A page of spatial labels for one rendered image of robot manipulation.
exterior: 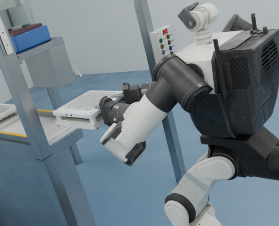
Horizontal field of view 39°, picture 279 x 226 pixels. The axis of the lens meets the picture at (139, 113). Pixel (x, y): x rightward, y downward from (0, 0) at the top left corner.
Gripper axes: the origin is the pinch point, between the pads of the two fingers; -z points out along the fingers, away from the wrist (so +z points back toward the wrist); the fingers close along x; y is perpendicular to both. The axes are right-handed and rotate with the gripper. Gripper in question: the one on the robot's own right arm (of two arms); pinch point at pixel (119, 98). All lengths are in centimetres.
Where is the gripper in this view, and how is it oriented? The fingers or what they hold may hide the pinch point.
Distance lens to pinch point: 174.5
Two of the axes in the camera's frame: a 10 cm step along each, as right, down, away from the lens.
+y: 0.8, -4.1, 9.1
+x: 2.2, 9.0, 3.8
